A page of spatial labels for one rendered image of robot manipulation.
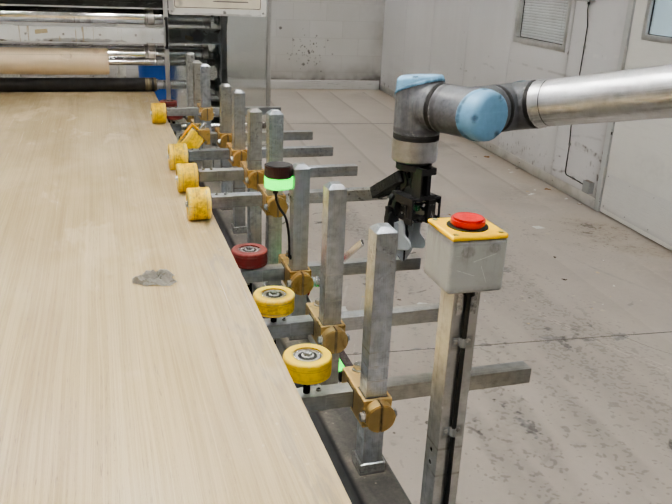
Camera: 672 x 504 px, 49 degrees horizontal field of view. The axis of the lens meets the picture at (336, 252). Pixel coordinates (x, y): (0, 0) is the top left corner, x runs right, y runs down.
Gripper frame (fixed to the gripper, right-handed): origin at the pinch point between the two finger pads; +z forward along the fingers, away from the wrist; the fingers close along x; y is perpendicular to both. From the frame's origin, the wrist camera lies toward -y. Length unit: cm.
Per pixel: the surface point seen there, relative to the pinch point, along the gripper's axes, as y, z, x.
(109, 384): 18, 5, -65
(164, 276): -15.7, 3.0, -45.6
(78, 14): -256, -33, -6
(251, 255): -21.5, 3.9, -24.3
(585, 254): -159, 94, 252
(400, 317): 6.5, 11.1, -3.9
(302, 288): -15.3, 11.1, -14.9
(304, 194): -17.1, -9.9, -13.9
